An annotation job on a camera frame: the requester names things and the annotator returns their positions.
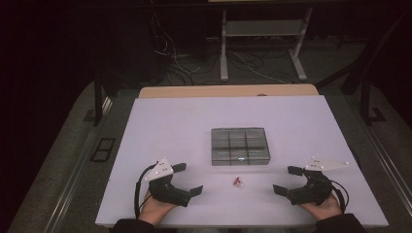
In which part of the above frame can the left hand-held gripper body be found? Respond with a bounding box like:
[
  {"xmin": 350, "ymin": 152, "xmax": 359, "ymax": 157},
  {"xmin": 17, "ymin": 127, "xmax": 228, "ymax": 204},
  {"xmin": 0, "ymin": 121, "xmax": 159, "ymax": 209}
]
[{"xmin": 144, "ymin": 157, "xmax": 192, "ymax": 208}]

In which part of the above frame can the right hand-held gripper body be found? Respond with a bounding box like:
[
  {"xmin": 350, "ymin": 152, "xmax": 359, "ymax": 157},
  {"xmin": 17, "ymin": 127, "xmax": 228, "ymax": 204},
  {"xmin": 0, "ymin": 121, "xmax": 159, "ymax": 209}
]
[{"xmin": 286, "ymin": 156, "xmax": 350, "ymax": 207}]

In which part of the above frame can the transparent grey compartment box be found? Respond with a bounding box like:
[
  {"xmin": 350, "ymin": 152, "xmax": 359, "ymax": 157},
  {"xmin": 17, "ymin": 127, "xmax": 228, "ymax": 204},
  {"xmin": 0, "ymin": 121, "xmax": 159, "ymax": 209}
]
[{"xmin": 210, "ymin": 126, "xmax": 272, "ymax": 167}]

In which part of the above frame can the person's right hand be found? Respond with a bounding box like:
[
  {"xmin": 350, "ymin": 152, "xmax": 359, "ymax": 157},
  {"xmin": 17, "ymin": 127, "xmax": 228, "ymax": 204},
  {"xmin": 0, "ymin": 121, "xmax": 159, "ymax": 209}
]
[{"xmin": 299, "ymin": 193, "xmax": 344, "ymax": 221}]

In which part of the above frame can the person's left hand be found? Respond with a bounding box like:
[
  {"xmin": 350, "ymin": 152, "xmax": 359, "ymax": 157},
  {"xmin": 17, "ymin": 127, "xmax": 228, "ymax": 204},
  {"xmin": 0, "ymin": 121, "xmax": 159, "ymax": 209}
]
[{"xmin": 139, "ymin": 190, "xmax": 178, "ymax": 226}]

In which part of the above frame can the light wooden table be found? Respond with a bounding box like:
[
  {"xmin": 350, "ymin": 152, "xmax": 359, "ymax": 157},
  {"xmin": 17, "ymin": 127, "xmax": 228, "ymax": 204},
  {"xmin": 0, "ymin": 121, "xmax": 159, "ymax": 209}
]
[{"xmin": 138, "ymin": 83, "xmax": 320, "ymax": 99}]

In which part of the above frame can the black metal stand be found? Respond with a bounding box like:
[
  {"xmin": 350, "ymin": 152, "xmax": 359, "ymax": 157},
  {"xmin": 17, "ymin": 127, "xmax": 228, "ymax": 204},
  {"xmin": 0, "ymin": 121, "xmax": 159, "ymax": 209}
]
[
  {"xmin": 91, "ymin": 71, "xmax": 115, "ymax": 128},
  {"xmin": 314, "ymin": 8, "xmax": 412, "ymax": 126}
]

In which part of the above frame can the grey metal stand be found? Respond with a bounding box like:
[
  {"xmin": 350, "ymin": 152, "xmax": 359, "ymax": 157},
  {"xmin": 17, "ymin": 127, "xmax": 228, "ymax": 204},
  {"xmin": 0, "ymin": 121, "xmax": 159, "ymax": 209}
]
[{"xmin": 219, "ymin": 7, "xmax": 314, "ymax": 83}]

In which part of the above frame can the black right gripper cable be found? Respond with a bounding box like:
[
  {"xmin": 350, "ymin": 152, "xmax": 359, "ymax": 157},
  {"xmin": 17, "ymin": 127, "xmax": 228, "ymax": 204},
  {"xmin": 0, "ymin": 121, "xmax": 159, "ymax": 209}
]
[{"xmin": 329, "ymin": 179, "xmax": 351, "ymax": 214}]

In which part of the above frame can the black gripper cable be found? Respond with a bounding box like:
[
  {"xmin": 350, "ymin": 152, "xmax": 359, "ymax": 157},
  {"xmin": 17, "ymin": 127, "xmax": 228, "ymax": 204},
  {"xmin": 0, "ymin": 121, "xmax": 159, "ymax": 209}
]
[
  {"xmin": 329, "ymin": 179, "xmax": 351, "ymax": 214},
  {"xmin": 133, "ymin": 163, "xmax": 158, "ymax": 219}
]

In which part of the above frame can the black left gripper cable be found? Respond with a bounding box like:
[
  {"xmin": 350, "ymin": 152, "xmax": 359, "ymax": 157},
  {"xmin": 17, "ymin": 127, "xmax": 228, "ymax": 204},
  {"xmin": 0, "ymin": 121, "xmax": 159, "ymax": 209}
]
[{"xmin": 133, "ymin": 163, "xmax": 158, "ymax": 219}]

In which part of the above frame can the black rectangular floor frame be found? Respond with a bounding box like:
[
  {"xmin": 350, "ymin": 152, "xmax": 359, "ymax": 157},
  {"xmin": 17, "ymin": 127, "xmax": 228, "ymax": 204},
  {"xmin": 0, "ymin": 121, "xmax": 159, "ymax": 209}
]
[{"xmin": 89, "ymin": 137, "xmax": 117, "ymax": 163}]

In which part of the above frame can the metal floor rail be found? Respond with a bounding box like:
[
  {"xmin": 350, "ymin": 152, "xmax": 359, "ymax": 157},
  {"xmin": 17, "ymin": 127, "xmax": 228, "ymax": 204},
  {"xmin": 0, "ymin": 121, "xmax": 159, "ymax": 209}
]
[
  {"xmin": 43, "ymin": 96, "xmax": 115, "ymax": 233},
  {"xmin": 363, "ymin": 124, "xmax": 412, "ymax": 208}
]

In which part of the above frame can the tangle of black floor cables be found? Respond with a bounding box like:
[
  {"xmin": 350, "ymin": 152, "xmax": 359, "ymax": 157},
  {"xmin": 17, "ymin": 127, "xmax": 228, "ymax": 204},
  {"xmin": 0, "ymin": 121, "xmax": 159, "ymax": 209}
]
[{"xmin": 150, "ymin": 9, "xmax": 224, "ymax": 87}]

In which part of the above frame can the white floor cable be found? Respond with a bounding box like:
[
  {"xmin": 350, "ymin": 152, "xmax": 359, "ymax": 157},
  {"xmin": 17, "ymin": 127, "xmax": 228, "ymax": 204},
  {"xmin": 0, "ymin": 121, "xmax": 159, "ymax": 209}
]
[{"xmin": 226, "ymin": 50, "xmax": 290, "ymax": 85}]

